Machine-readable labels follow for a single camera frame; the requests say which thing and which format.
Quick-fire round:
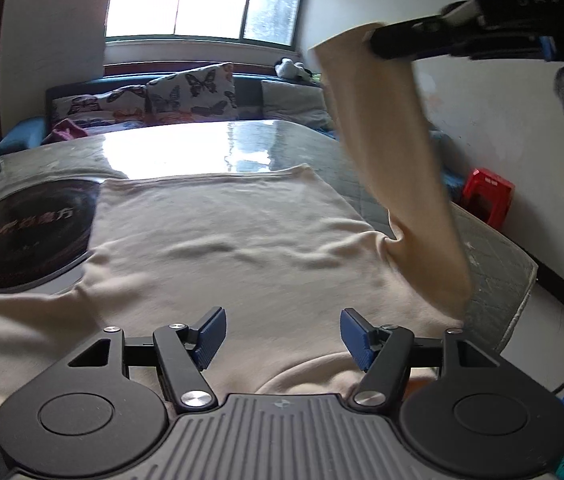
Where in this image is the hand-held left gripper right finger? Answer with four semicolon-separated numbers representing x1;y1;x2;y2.
340;308;498;406

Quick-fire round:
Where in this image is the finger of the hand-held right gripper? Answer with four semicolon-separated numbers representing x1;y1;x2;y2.
368;2;485;61

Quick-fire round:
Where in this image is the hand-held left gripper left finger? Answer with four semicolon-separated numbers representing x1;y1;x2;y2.
68;306;227;411

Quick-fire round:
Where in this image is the cream shirt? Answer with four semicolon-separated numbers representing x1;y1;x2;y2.
0;22;475;411

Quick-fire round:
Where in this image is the panda plush toy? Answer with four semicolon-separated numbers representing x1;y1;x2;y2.
274;57;319;81

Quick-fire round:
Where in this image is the grey cushion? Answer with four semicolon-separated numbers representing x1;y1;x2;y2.
261;79;337;131

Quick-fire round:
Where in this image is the red plastic stool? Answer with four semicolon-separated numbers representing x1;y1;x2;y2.
460;167;516;231

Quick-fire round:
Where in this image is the black induction cooker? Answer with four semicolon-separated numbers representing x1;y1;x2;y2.
0;177;101;292

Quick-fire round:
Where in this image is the large butterfly print cushion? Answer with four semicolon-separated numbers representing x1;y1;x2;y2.
145;62;239;122

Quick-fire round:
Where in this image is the pink cloth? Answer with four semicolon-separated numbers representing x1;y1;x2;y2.
42;117;89;145

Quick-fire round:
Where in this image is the small butterfly print cushion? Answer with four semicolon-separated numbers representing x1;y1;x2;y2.
51;85;149;122

